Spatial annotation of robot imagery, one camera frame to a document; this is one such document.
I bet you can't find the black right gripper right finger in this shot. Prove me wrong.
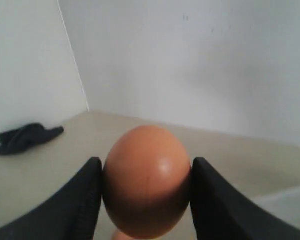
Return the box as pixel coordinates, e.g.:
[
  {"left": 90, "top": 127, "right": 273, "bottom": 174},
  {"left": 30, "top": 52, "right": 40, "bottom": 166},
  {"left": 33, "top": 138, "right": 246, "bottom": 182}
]
[{"left": 190, "top": 157, "right": 300, "bottom": 240}]

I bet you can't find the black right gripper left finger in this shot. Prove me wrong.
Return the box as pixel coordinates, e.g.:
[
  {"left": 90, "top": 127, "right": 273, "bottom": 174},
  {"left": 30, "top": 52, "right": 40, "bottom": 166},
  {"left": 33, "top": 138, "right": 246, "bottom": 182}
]
[{"left": 0, "top": 157, "right": 103, "bottom": 240}]

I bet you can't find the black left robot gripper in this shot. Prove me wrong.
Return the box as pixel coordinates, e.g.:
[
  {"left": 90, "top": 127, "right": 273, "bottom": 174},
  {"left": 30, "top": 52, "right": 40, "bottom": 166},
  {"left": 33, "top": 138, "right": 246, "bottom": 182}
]
[{"left": 0, "top": 123, "right": 65, "bottom": 156}]

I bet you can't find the brown egg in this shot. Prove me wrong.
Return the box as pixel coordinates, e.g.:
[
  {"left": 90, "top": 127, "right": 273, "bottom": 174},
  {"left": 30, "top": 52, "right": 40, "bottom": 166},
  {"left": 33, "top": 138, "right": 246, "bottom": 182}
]
[
  {"left": 103, "top": 125, "right": 191, "bottom": 240},
  {"left": 111, "top": 230, "right": 132, "bottom": 240}
]

